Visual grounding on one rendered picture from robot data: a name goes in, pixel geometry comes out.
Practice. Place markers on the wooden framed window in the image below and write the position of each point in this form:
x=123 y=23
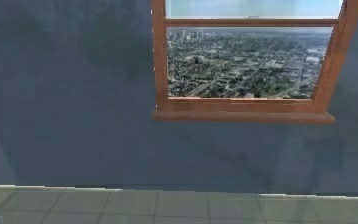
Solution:
x=240 y=106

